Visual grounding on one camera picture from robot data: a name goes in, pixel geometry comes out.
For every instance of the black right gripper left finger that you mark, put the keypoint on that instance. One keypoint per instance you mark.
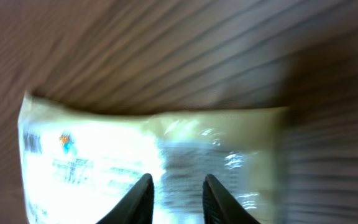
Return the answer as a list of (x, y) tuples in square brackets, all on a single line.
[(136, 207)]

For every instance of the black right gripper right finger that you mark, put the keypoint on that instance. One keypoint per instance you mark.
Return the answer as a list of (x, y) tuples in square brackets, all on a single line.
[(220, 207)]

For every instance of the yellow snack bag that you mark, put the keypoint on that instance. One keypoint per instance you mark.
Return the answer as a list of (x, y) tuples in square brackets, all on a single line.
[(76, 166)]

